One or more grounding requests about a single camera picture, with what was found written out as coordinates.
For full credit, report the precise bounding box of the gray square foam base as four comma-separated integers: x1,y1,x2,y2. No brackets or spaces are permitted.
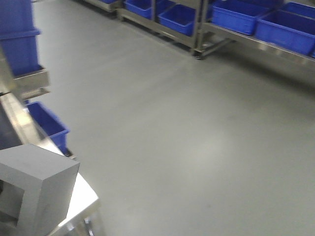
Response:
0,144,80,236

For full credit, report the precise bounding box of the blue bin on distant rack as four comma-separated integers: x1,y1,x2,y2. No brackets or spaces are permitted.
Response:
254,10,315,55
158,4,196,36
212,0,269,35

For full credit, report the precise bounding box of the blue bin under table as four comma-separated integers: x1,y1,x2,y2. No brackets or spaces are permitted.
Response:
27,101,70,155

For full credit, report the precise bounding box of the blue bin right on rack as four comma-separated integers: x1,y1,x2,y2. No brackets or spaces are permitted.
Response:
0,0,40,76

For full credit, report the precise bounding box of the distant steel shelving rack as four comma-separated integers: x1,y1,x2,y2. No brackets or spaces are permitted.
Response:
87,0,315,68

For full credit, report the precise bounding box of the stainless steel rack frame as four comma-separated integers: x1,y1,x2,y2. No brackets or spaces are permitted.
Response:
0,47,50,100

